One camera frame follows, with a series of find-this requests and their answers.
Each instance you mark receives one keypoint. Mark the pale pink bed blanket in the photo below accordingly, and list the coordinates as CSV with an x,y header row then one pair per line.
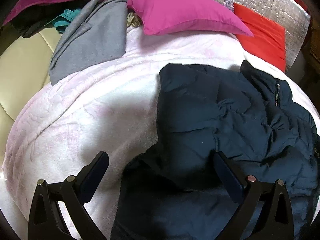
x,y
108,107

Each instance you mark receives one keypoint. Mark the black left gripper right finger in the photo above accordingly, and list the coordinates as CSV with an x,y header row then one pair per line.
x,y
269,201

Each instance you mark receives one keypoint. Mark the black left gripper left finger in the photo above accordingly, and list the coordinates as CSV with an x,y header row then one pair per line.
x,y
45,217

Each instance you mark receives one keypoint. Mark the patterned beige cloth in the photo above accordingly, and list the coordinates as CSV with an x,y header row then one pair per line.
x,y
133,20

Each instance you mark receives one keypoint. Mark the red cushion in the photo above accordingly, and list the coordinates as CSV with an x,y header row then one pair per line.
x,y
268,40

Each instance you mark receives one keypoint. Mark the grey garment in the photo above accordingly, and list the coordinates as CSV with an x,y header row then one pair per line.
x,y
96,35

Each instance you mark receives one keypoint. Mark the navy blue padded jacket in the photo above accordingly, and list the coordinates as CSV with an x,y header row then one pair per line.
x,y
172,191

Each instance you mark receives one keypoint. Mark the cream leather sofa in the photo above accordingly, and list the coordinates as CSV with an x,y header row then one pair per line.
x,y
24,71

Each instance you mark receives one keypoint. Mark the silver foil insulation panel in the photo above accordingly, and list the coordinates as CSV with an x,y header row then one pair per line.
x,y
287,13

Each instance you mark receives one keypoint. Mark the black garment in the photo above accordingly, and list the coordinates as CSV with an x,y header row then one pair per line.
x,y
35,18

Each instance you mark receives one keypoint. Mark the magenta pillow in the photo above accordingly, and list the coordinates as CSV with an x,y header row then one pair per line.
x,y
162,17

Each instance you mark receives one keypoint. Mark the teal garment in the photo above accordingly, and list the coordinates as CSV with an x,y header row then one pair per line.
x,y
61,22

